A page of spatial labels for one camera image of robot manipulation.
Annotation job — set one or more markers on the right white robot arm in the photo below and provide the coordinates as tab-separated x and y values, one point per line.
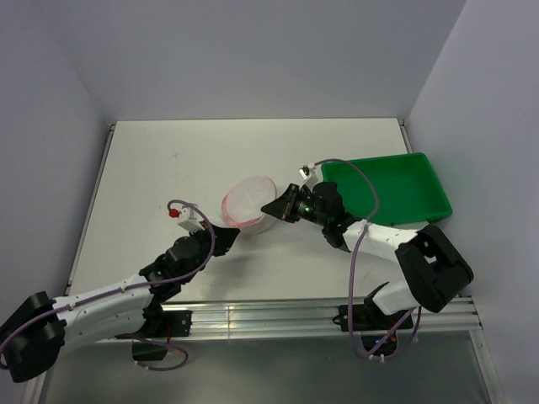
434	272

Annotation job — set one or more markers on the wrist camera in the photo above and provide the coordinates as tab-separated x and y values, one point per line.
186	217
309	173

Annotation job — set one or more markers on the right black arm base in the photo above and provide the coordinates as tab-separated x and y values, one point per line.
367	317

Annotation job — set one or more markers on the green plastic tray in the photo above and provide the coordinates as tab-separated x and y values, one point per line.
407	187

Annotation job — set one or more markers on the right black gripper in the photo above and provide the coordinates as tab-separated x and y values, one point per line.
284	206

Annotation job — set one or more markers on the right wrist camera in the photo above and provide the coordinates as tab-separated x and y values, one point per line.
309	173

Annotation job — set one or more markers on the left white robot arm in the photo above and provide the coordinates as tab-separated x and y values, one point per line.
42	329

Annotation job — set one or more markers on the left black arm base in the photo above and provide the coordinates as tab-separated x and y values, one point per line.
154	340

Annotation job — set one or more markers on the mesh laundry bag pink trim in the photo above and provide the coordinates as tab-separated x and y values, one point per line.
241	206

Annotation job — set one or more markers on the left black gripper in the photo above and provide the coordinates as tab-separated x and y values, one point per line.
225	236

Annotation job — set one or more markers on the aluminium frame rail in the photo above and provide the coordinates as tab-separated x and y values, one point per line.
261	319

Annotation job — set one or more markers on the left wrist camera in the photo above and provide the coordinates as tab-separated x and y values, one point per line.
186	217

